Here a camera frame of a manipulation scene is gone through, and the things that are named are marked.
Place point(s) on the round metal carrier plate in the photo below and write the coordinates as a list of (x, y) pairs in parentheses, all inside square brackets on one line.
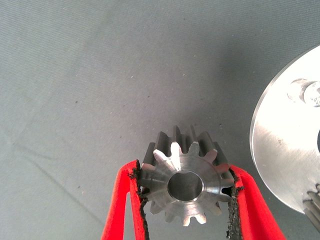
[(275, 150)]

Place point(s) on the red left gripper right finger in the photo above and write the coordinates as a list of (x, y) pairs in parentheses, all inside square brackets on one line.
[(257, 212)]

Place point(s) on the small steel planetary gear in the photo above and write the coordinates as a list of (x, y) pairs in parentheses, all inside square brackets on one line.
[(160, 175), (313, 210)]

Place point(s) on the dark grey table cloth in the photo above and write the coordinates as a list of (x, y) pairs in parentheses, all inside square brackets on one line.
[(75, 75)]

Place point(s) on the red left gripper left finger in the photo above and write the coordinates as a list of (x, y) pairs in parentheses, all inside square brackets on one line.
[(117, 200)]

